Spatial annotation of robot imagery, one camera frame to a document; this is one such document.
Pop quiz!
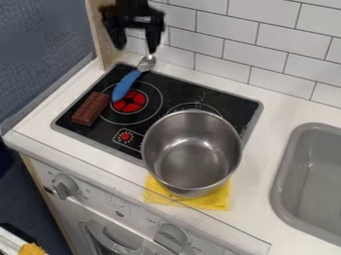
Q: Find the toy sink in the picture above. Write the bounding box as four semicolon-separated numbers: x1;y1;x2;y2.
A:
268;123;341;247

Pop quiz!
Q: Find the yellow cloth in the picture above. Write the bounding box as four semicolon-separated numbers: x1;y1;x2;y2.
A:
142;173;232;212

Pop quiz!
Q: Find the toy stove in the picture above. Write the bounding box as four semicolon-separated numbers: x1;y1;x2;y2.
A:
49;63;265;167

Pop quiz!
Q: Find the blue spoon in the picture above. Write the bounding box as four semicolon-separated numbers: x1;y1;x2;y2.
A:
109;54;158;104

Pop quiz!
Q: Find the brown toy chocolate bar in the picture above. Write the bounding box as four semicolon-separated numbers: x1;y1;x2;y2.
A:
70;92;111;128

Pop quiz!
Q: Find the silver pot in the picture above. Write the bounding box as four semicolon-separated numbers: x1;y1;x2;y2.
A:
140;110;244;199

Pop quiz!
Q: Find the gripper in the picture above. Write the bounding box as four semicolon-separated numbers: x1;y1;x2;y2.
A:
100;0;167;55

